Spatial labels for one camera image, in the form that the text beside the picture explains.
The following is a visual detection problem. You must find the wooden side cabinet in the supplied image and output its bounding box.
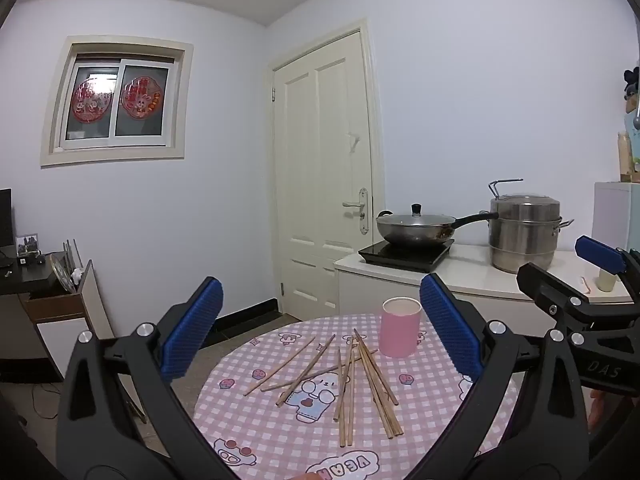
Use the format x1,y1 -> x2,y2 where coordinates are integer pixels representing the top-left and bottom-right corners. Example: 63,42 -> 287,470
1,248 -> 115,384

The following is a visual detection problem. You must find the black induction cooker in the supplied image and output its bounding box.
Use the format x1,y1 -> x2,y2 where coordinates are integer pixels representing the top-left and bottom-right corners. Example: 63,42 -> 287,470
358,240 -> 454,273

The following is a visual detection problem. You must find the person left hand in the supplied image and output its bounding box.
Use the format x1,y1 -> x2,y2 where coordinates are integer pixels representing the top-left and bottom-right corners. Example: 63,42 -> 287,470
292,472 -> 322,480

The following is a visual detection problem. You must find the stainless steel steamer pot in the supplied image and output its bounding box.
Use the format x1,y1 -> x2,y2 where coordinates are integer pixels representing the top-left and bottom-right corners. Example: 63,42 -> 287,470
488,179 -> 574,274

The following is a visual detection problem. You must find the pink checkered tablecloth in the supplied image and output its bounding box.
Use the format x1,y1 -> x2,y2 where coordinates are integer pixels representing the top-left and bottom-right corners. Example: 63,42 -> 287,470
193,314 -> 472,479

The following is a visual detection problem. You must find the person right hand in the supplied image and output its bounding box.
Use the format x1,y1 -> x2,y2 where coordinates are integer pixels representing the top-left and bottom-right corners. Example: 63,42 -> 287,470
588,390 -> 606,432

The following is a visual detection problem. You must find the black monitor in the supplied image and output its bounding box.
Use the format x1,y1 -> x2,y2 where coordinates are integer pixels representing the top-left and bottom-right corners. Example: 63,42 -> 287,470
0,188 -> 13,247

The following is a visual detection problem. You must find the pink cup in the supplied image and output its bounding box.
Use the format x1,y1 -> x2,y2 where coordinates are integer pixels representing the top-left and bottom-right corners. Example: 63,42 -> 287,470
378,297 -> 423,359

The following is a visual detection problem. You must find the small cream cup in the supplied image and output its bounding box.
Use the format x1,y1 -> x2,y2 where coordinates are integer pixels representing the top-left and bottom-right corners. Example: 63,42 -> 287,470
594,269 -> 617,292

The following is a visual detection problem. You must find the wooden chopstick seven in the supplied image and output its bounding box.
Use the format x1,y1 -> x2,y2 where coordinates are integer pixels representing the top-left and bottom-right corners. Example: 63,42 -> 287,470
358,338 -> 395,439

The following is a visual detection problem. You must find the wooden chopstick two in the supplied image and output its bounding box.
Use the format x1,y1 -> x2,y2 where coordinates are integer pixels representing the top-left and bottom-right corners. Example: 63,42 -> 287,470
276,334 -> 335,408

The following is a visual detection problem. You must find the white kitchen counter cabinet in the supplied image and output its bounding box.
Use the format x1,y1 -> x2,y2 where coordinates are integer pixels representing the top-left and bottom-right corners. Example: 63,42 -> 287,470
333,242 -> 637,340

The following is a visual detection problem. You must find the wooden chopstick six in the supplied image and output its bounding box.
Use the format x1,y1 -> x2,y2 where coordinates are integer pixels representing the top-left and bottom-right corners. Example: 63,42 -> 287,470
346,337 -> 356,447

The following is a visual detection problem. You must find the wooden chopstick three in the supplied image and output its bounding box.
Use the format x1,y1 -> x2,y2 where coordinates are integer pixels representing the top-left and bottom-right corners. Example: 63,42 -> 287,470
260,364 -> 346,393

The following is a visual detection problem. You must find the wooden chopstick one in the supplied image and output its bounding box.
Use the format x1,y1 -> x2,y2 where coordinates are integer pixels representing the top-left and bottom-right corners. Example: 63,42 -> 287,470
243,336 -> 316,396

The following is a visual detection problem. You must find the wooden chopstick eight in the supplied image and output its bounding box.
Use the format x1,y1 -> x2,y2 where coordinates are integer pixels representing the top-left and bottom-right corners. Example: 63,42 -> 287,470
359,341 -> 402,439

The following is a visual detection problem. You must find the white fridge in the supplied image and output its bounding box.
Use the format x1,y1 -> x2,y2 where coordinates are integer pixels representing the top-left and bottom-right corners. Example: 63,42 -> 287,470
591,182 -> 640,250

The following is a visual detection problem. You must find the window with red decals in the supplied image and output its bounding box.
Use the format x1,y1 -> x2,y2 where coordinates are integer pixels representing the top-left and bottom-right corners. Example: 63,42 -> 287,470
40,35 -> 194,168

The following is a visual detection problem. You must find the silver door handle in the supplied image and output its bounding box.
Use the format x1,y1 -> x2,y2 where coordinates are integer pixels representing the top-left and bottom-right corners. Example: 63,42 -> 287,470
342,188 -> 370,235

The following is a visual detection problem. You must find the wooden chopstick four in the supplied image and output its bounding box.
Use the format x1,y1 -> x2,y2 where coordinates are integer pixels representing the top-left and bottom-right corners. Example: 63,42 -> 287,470
334,347 -> 346,448

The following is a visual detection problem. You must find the wok with glass lid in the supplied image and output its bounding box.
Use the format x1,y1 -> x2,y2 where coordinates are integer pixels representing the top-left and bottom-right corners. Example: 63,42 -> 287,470
375,204 -> 499,244

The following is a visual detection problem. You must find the white door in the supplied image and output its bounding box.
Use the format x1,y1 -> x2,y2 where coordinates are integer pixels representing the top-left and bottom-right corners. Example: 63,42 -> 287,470
273,34 -> 373,321

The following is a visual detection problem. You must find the wooden chopstick five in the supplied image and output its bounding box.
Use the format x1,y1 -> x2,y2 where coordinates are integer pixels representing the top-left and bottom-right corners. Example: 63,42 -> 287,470
333,336 -> 354,422

